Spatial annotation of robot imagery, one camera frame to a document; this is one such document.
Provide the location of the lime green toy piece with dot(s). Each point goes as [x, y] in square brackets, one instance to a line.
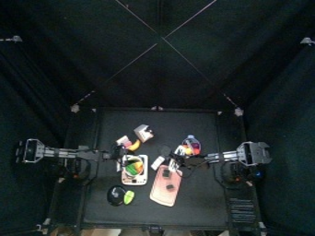
[129, 197]

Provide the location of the pink white toy food piece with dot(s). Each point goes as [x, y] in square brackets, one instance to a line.
[123, 140]

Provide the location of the white rectangular toy piece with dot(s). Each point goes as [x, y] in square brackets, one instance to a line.
[158, 162]

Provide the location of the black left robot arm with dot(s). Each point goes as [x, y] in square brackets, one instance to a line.
[62, 152]

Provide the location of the metal frame bracket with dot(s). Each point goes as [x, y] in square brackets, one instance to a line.
[15, 39]
[157, 108]
[239, 111]
[307, 40]
[75, 108]

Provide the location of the black toy sushi piece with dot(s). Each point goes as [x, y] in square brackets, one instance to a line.
[166, 173]
[170, 186]

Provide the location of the small black round plate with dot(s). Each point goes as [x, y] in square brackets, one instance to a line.
[113, 199]

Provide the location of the pink cutting board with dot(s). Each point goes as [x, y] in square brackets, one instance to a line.
[165, 193]

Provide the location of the clear container with colourful toys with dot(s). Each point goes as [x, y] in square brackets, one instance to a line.
[191, 145]

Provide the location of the yellow toy banana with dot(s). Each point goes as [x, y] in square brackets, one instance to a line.
[134, 145]

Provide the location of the bowl with green yellow toys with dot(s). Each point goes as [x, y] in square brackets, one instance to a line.
[134, 167]

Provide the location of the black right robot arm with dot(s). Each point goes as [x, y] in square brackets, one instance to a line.
[238, 154]

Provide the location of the white square plate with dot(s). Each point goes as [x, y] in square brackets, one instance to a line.
[141, 180]

